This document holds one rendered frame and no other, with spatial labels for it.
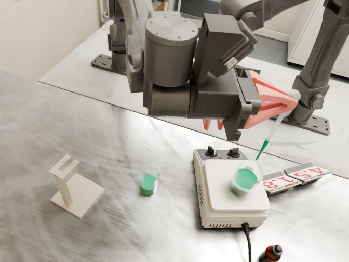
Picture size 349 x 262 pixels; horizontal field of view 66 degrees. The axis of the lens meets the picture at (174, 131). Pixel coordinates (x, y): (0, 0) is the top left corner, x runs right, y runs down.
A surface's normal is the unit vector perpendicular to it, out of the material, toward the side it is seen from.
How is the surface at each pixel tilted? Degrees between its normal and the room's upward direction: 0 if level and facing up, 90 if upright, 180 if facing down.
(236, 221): 90
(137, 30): 11
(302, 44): 90
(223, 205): 0
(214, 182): 0
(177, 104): 68
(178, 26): 0
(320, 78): 78
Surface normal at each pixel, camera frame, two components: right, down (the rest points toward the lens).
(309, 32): -0.31, 0.67
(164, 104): 0.10, 0.43
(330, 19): -0.96, 0.22
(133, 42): 0.16, -0.53
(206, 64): 0.07, 0.73
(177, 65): 0.30, 0.72
